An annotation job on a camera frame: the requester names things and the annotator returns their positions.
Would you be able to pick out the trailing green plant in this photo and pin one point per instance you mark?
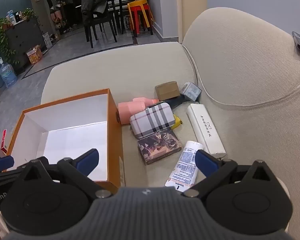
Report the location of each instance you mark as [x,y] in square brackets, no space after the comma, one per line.
[1,40]

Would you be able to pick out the orange cardboard box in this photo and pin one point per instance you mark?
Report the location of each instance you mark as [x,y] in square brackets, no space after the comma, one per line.
[115,142]

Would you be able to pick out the open cardboard box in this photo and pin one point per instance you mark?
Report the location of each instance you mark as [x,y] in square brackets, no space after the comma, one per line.
[35,55]

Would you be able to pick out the black slim object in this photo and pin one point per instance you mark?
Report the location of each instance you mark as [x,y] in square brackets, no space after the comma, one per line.
[176,101]

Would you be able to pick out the bottles on cabinet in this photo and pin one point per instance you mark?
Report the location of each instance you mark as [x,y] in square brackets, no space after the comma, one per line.
[12,17]

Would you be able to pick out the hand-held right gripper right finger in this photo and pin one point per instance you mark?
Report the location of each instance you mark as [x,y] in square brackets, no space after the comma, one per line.
[204,162]

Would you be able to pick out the red plastic stool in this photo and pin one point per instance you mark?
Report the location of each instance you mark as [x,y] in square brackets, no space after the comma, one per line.
[139,17]

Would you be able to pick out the red and yellow stools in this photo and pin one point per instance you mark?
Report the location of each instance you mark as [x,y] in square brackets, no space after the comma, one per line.
[140,3]

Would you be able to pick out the white cream tube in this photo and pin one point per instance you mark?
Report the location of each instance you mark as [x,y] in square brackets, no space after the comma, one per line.
[186,160]

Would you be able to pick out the dark jacket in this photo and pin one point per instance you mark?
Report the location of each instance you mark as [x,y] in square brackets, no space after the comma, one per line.
[93,0]

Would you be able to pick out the blue water jug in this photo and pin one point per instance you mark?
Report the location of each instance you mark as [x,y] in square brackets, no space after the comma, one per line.
[8,75]

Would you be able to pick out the red packet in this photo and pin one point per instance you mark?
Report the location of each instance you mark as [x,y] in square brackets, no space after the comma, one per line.
[3,142]

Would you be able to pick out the dark dining table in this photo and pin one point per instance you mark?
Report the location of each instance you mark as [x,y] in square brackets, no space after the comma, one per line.
[115,5]

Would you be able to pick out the small brown box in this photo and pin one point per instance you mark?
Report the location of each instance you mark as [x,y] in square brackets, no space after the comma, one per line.
[167,91]

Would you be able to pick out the beige sofa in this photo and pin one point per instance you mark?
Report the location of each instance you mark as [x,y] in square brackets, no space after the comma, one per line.
[240,67]

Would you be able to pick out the small potted green plant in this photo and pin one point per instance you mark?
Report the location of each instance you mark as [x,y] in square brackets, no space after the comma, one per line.
[28,13]

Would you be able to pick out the pink plastic bottle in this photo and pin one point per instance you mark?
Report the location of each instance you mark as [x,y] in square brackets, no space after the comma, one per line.
[126,111]

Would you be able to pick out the dark printed card box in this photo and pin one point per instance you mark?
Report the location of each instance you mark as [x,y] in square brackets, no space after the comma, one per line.
[160,145]

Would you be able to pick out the white glasses case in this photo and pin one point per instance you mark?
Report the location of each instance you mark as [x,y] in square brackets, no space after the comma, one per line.
[205,130]

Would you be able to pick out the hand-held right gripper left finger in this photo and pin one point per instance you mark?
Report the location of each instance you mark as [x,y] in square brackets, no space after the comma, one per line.
[88,160]

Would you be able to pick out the white paper bag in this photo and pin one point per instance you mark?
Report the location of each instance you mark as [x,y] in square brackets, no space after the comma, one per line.
[47,40]

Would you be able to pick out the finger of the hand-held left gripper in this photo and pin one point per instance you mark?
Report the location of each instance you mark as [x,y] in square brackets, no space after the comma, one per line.
[1,163]

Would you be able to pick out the plaid hard case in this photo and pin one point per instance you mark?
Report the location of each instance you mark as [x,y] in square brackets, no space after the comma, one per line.
[152,120]

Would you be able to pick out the yellow tape measure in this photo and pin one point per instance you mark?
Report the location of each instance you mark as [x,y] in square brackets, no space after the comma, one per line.
[178,122]

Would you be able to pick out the dark grey cabinet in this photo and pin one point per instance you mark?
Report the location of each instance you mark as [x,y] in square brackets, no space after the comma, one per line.
[25,40]

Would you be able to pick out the small blue-grey box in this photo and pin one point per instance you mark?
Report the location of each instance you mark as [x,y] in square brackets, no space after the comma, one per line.
[191,92]

